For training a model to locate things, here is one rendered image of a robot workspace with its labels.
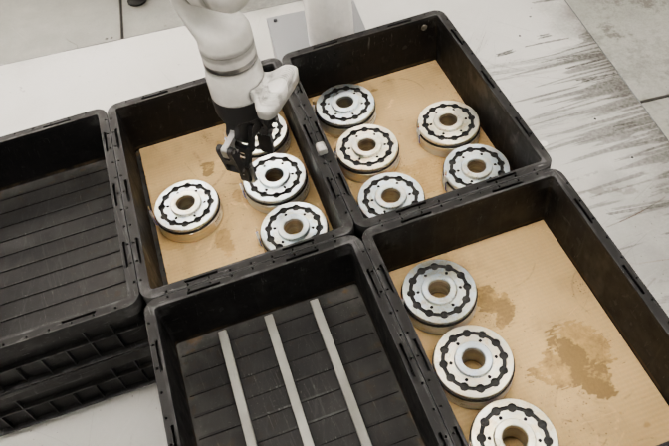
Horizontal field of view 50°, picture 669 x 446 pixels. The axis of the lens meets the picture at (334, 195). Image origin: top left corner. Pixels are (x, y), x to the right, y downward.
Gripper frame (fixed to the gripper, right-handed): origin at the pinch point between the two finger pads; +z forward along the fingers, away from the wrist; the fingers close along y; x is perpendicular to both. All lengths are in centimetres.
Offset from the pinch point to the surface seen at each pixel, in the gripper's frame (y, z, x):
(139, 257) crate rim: 20.0, 2.3, -8.9
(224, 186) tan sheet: -0.9, 10.9, -8.8
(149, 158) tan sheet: -2.3, 10.9, -24.4
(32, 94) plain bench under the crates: -19, 24, -71
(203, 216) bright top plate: 7.4, 8.0, -7.3
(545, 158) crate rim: -13.7, 0.9, 39.3
